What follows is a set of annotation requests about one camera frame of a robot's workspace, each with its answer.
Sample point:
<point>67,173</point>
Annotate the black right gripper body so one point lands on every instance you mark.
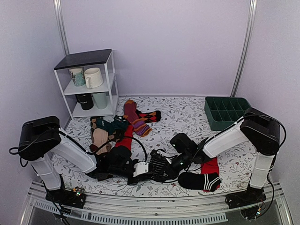
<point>176,172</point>

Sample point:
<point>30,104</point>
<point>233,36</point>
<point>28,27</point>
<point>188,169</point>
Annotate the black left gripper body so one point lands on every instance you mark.
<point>114,170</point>

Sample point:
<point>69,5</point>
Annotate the black white striped sock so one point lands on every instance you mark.
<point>157,164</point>

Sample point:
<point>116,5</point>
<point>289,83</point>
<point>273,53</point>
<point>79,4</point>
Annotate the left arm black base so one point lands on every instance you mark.
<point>73,198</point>

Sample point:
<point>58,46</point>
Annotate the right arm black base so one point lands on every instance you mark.
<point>246,198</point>

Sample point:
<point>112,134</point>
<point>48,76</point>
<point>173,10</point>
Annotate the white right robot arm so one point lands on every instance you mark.
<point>261,130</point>

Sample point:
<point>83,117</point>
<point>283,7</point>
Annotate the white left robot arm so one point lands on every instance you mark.
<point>42,136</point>

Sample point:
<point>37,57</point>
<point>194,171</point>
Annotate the long red sock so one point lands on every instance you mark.
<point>126,141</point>

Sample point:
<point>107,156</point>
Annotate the black sock white stripes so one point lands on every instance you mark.
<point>205,182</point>

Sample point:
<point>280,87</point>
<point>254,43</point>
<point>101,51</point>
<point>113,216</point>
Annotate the beige maroon striped sock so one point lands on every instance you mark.
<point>99,137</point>

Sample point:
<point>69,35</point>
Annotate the dark teal sock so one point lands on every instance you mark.
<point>118,123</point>

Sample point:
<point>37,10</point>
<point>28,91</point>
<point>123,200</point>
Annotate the black orange argyle sock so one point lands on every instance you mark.
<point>149,117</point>

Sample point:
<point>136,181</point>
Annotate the floral white table mat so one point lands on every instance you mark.
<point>178,115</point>

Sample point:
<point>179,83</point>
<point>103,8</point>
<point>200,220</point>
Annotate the maroon purple striped sock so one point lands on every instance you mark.
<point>140,127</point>

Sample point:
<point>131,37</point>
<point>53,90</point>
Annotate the pale green mug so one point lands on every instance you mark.
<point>100,100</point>

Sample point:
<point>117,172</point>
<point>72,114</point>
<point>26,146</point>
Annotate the green divided organizer tray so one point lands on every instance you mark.
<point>222,112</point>

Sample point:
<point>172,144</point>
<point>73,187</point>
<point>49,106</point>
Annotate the black mug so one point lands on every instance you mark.
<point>85,100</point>

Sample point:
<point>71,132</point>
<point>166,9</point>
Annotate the cream ceramic mug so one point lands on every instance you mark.
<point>93,77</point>

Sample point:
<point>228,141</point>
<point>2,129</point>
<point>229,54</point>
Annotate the white shelf black top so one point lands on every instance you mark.
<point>102,59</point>

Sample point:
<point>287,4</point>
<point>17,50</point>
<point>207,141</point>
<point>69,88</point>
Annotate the teal patterned mug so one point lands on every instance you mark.
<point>77,76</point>

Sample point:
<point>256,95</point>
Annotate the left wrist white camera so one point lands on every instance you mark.
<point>140,168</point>

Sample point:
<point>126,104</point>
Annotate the aluminium front rail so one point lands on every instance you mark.
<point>190,210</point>

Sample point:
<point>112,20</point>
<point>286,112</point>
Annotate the left metal corner post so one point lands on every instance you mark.
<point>61,26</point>

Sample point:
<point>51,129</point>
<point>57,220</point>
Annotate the metal corner post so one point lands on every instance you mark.
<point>61,26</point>
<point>245,47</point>

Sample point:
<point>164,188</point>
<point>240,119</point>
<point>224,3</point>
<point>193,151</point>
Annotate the right metal corner post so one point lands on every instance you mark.
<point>245,47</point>

